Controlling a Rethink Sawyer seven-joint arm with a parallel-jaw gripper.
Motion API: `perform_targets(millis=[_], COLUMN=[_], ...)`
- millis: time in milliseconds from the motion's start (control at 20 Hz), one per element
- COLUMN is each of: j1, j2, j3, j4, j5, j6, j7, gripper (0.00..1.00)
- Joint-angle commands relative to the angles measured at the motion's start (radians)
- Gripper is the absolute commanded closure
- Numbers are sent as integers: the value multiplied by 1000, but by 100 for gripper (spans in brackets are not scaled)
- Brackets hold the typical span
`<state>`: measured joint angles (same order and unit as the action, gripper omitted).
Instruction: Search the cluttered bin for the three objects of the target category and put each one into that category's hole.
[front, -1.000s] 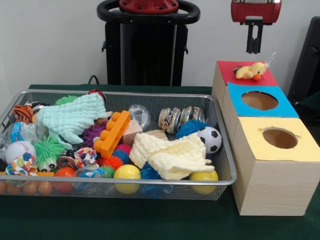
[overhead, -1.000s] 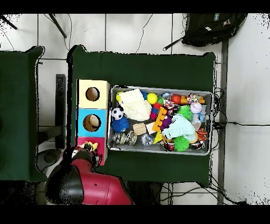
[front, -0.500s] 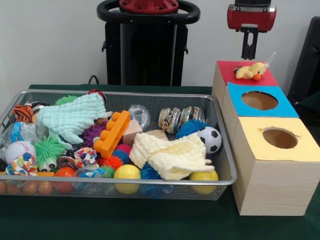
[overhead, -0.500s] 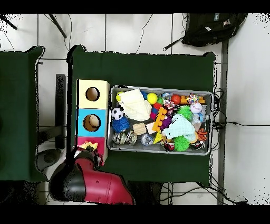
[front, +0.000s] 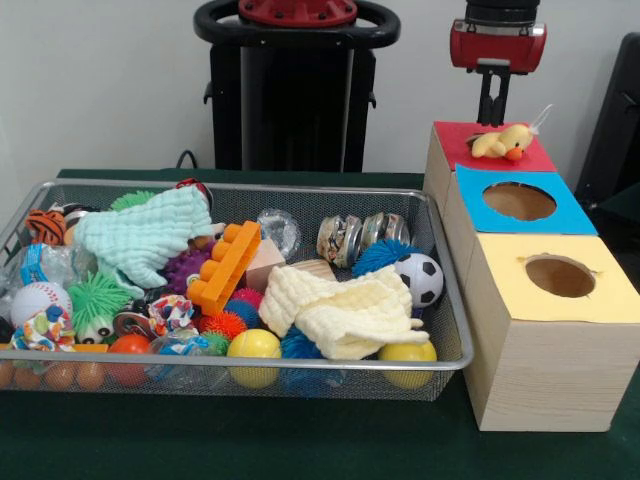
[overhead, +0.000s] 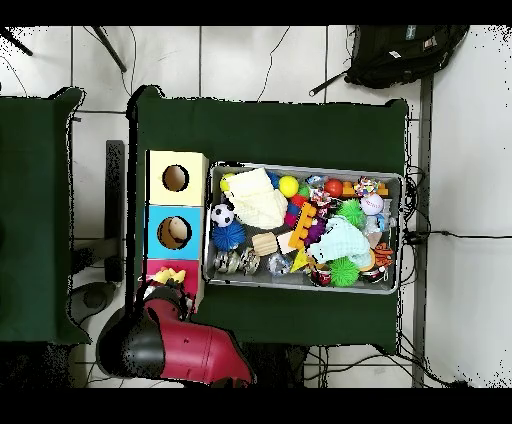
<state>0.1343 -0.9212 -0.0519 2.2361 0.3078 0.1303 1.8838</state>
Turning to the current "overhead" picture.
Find cream waffle cloth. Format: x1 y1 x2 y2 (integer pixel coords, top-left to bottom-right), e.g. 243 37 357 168
223 166 289 231

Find mint green waffle cloth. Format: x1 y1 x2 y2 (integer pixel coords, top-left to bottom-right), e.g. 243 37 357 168
306 215 373 269

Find yellow plush duck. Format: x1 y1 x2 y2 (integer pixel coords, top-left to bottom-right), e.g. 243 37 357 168
151 266 188 286

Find silver mesh bin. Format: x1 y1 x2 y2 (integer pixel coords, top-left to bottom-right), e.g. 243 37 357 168
203 160 405 295

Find wooden box three holes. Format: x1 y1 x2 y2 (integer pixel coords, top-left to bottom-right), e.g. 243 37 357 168
141 149 210 314

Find black white soccer ball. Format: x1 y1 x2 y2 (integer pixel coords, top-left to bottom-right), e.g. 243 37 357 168
210 202 236 228

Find blue spiky ball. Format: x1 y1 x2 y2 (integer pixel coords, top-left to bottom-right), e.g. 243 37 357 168
210 219 247 253

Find yellow seamed ball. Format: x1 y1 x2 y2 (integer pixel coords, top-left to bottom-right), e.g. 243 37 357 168
278 174 301 199

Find orange toy building block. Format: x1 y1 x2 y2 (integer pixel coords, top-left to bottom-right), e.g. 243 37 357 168
287 201 318 251

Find yellow triangle block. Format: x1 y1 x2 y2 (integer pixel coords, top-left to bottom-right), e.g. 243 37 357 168
289 248 310 274

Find dark green table cloth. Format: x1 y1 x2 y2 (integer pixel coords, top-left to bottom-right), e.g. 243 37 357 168
0 87 91 345
126 85 409 355

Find green spiky ball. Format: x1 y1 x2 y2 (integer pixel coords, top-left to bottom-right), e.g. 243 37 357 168
327 256 361 288

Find white baseball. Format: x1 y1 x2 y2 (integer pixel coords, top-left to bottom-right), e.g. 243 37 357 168
360 193 385 216

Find black upright panel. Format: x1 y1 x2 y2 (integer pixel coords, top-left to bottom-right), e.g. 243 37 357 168
104 139 126 283

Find grey oval base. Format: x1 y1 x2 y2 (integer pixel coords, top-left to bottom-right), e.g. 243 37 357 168
69 280 118 325

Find black backpack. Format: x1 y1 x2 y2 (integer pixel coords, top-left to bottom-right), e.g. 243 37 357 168
343 25 471 90

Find black tripod leg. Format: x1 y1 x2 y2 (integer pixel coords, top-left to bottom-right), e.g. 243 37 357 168
91 25 128 74
0 27 34 57

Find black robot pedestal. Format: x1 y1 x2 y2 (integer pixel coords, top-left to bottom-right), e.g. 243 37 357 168
247 341 309 389

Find grey metal rail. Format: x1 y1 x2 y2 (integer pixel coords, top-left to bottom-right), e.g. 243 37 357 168
411 73 435 387

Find black floor cable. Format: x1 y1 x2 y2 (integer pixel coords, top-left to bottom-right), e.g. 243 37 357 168
403 229 512 241

